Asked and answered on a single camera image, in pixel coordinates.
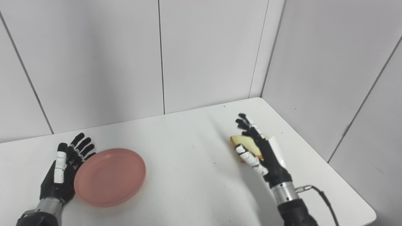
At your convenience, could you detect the slice of white bread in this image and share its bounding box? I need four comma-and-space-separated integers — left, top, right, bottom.
230, 134, 270, 163

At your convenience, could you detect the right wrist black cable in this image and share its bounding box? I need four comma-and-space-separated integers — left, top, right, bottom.
295, 185, 340, 226

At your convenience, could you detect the pink round plate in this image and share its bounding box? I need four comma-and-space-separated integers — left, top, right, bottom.
74, 148, 147, 207

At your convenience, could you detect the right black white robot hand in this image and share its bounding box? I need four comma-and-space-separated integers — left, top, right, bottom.
235, 113, 293, 189

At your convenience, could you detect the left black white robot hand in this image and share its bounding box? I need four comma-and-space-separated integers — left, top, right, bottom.
40, 132, 97, 206

